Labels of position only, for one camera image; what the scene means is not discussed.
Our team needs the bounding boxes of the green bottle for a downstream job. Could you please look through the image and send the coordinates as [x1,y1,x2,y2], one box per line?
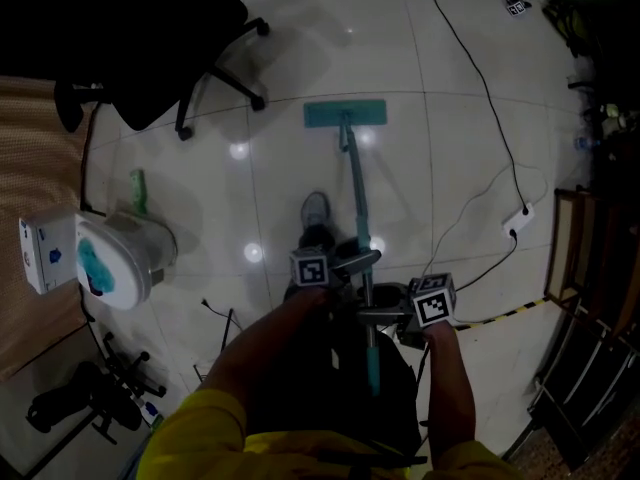
[129,168,151,216]

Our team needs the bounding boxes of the teal mop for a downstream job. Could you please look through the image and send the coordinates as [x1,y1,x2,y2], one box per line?
[303,99,388,398]

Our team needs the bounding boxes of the person's grey shoe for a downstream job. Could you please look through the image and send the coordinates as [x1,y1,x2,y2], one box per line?
[299,191,332,234]

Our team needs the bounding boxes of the person's left forearm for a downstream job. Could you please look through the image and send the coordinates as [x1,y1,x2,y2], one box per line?
[197,285,334,437]

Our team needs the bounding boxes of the black shoulder strap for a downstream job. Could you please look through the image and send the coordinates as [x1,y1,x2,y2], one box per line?
[317,448,430,470]

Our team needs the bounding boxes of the person's yellow shirt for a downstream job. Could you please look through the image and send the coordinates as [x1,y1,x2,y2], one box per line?
[134,387,527,480]

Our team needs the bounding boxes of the white toilet model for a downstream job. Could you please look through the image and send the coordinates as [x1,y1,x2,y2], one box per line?
[18,206,179,312]

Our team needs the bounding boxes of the black office chair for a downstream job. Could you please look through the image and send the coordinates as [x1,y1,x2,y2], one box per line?
[52,0,272,142]

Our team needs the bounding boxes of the white cable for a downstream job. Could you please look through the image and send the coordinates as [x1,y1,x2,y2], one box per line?
[423,160,550,282]

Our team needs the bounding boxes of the person's black trousers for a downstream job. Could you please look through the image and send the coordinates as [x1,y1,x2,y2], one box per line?
[244,222,426,464]

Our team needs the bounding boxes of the black folding stand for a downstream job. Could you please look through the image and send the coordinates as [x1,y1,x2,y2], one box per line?
[24,331,169,447]

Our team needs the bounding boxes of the yellow-black striped cable cover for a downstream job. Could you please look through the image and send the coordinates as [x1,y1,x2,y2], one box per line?
[453,296,550,330]

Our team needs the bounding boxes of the short black cable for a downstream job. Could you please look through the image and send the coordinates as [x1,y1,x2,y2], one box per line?
[452,230,519,294]

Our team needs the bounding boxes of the long black cable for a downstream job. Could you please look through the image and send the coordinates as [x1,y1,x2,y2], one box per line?
[407,0,530,215]

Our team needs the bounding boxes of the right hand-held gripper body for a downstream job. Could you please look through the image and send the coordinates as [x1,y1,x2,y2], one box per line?
[397,271,458,349]

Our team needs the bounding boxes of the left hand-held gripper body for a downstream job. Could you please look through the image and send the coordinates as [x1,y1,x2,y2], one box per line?
[289,246,352,292]

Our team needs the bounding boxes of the black plug cable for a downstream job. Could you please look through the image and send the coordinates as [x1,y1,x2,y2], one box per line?
[199,296,247,355]

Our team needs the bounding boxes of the wooden shelf frame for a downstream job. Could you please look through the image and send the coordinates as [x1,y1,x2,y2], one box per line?
[527,186,640,474]

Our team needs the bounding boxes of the yellow-green strap bundle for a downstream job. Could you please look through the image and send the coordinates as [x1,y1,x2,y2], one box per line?
[542,0,599,60]

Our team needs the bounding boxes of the person's right forearm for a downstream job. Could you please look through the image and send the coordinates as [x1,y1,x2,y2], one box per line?
[423,319,477,469]

